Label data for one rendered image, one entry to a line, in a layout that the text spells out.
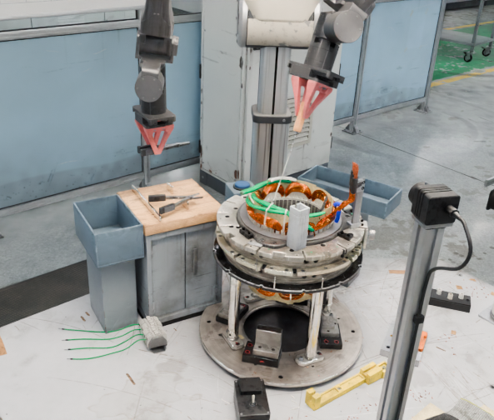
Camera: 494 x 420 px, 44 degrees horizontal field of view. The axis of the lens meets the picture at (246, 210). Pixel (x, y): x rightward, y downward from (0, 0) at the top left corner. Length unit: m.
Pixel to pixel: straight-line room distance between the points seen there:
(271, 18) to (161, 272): 0.69
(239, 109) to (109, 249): 2.32
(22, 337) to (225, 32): 2.44
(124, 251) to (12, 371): 0.35
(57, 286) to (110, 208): 1.60
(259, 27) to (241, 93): 1.94
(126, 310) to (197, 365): 0.22
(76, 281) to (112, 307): 1.63
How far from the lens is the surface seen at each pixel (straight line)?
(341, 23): 1.15
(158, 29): 1.29
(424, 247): 0.81
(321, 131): 4.06
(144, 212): 1.40
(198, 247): 1.44
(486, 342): 1.61
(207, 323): 1.48
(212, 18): 3.66
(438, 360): 1.51
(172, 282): 1.46
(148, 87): 1.27
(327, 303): 1.51
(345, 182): 1.66
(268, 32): 1.61
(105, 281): 1.42
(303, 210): 1.17
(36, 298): 3.01
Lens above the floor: 1.71
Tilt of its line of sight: 27 degrees down
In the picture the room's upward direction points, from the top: 3 degrees clockwise
